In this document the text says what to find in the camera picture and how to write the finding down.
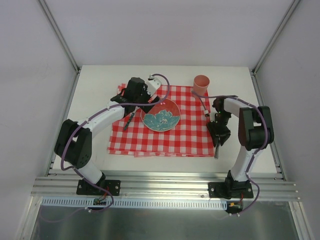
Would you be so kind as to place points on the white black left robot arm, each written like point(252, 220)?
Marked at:
point(74, 142)

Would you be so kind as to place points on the aluminium frame post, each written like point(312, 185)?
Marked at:
point(59, 35)
point(279, 29)

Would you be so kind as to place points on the aluminium frame post right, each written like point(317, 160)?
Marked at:
point(279, 29)

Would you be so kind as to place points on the aluminium front rail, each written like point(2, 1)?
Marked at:
point(167, 185)

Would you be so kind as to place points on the red teal ceramic plate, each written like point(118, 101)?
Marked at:
point(162, 117)

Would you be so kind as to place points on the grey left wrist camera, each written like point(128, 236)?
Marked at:
point(153, 84)

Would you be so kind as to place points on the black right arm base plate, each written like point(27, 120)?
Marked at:
point(230, 190)

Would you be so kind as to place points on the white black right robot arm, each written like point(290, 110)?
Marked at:
point(255, 132)

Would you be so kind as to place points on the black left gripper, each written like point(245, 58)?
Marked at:
point(146, 100)

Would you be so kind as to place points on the aluminium frame post left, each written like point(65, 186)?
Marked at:
point(59, 35)

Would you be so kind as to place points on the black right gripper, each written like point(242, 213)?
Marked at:
point(218, 130)

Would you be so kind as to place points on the white slotted cable duct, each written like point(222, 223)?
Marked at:
point(90, 202)

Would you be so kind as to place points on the salmon pink plastic cup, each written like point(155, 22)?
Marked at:
point(200, 84)

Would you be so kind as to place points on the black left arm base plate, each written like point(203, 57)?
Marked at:
point(86, 189)

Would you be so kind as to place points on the fork with green handle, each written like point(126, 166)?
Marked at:
point(129, 121)

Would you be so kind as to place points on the silver table knife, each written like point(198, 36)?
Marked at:
point(217, 150)

